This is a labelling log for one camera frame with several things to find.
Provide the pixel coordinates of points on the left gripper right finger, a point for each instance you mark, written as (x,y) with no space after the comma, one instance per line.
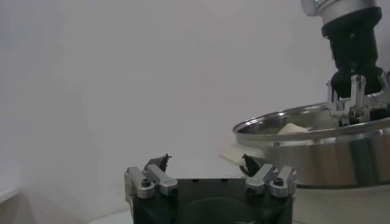
(268,181)

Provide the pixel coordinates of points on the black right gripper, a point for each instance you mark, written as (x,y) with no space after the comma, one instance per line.
(353,51)

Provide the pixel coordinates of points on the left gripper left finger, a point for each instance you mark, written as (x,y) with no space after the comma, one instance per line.
(152,179)

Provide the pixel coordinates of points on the white steamed baozi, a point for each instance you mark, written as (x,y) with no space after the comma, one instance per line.
(292,129)

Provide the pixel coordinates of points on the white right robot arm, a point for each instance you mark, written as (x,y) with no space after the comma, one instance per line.
(335,9)

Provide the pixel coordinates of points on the stainless steel steamer basket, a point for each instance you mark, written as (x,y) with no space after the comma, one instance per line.
(335,161)

